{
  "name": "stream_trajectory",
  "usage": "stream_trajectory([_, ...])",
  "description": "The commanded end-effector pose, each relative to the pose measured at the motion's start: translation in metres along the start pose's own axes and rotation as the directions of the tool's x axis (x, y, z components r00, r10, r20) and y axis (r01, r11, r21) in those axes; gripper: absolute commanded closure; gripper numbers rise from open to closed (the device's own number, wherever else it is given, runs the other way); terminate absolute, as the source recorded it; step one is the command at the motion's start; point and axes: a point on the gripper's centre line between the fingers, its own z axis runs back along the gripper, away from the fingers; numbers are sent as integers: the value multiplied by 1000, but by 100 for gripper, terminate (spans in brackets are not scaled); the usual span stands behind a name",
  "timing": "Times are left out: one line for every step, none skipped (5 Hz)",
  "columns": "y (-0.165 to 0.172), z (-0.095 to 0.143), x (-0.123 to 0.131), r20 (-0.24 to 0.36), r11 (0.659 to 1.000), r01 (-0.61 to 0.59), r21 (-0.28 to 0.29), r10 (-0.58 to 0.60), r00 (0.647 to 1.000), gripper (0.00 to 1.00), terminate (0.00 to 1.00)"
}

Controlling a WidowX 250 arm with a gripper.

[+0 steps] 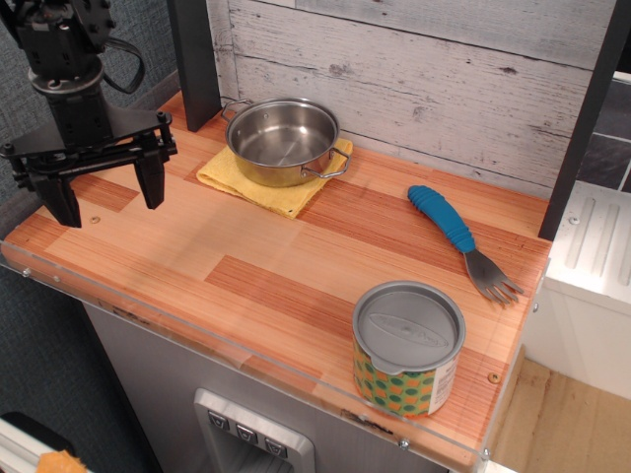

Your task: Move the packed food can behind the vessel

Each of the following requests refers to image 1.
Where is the orange sponge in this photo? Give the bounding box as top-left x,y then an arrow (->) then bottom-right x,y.
35,450 -> 89,473

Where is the dark grey post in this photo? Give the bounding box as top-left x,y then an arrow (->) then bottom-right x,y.
167,0 -> 222,132
538,0 -> 630,241

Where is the food can with patterned label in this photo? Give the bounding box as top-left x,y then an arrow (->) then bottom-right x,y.
352,281 -> 466,418

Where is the clear acrylic edge guard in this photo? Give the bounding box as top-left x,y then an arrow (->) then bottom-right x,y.
3,233 -> 548,472

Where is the silver dispenser button panel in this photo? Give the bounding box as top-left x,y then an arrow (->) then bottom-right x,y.
194,388 -> 316,472

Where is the grey toy fridge cabinet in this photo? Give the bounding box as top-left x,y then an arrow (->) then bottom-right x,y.
82,301 -> 474,473

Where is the blue handled fork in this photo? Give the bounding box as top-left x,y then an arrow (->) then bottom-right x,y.
407,185 -> 524,305

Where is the white toy sink unit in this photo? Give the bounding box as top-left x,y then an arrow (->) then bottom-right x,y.
522,72 -> 630,398

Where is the dark grey right post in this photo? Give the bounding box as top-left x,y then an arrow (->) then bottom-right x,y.
538,0 -> 630,241

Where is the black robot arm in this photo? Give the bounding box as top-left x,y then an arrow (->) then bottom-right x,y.
1,1 -> 176,228

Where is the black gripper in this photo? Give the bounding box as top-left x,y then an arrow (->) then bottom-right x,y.
1,86 -> 176,228

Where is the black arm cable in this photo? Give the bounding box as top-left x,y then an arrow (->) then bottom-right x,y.
101,36 -> 147,96

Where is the dark grey left post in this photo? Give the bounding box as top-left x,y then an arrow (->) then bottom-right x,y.
167,0 -> 222,132

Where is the yellow cloth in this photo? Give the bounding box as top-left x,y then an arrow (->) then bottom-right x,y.
196,146 -> 331,219

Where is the stainless steel pot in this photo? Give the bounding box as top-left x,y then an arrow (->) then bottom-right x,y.
221,98 -> 352,188

